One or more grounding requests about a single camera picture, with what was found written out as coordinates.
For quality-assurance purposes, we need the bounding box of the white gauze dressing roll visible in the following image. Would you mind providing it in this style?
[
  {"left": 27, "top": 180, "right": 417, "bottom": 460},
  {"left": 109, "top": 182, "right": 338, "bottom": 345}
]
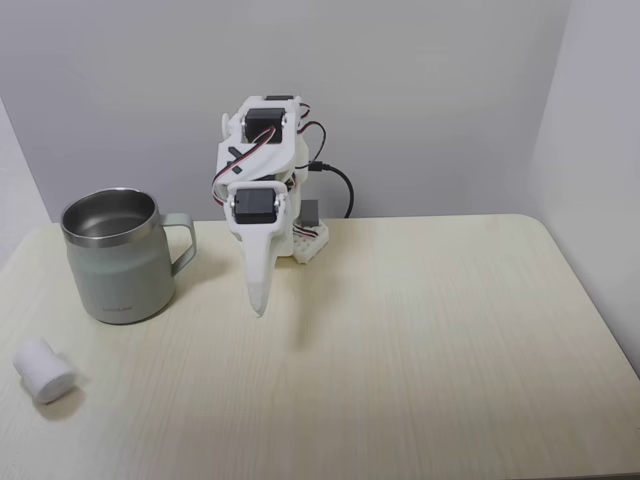
[{"left": 11, "top": 337, "right": 79, "bottom": 405}]

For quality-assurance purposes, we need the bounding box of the grey-green steel mug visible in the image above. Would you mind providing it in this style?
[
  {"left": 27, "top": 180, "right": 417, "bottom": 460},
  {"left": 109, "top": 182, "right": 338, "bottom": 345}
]
[{"left": 60, "top": 187, "right": 198, "bottom": 325}]

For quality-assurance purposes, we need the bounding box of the white perforated base plate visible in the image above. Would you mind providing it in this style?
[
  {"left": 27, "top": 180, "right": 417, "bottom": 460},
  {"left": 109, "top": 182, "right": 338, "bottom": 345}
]
[{"left": 291, "top": 221, "right": 332, "bottom": 264}]

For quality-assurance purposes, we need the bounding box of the red black servo wire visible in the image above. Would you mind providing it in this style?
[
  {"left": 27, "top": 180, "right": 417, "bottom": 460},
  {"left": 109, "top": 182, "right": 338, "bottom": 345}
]
[{"left": 211, "top": 124, "right": 282, "bottom": 207}]

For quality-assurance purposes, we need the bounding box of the black usb cable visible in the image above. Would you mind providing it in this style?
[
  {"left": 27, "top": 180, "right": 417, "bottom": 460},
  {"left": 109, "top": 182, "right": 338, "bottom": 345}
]
[{"left": 308, "top": 160, "right": 355, "bottom": 220}]

